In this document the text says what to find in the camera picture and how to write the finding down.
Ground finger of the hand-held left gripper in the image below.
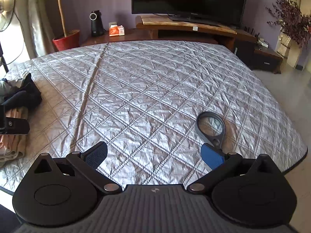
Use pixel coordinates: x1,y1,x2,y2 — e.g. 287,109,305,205
0,118,30,134

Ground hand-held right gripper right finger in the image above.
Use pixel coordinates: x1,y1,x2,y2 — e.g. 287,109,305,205
187,144,280,196

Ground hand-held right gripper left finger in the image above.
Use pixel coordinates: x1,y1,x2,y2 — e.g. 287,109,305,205
33,141,123,196

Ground pale grey cloth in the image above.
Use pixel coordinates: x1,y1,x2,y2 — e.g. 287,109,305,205
0,79,11,102

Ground grey magnifying glass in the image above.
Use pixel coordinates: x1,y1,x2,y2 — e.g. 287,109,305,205
196,112,226,151

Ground dark navy garment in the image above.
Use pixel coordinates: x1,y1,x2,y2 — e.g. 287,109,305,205
0,73,42,111

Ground quilted silver bedspread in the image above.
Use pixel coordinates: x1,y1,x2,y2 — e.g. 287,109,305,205
0,39,309,195

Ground red plant pot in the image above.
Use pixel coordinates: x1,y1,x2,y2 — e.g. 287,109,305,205
52,30,80,52

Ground standing fan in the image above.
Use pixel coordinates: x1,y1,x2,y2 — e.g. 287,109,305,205
0,0,16,73

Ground dark wooden low cabinet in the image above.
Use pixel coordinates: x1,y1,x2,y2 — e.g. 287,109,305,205
80,28,283,74

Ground green potted tree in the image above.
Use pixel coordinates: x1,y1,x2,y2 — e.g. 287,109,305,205
27,0,83,38

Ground white power strip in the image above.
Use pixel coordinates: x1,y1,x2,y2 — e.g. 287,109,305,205
256,37,269,49

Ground orange white tissue box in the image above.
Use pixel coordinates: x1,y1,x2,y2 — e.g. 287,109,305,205
109,25,125,37

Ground black router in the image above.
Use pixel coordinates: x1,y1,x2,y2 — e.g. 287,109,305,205
242,26,261,37

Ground wicker vase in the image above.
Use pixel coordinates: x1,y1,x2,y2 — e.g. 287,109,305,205
277,31,292,57

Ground wooden television riser shelf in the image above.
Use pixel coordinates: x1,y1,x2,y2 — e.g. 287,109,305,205
135,15,237,40

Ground dried purple flowers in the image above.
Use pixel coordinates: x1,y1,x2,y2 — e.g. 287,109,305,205
266,0,311,48

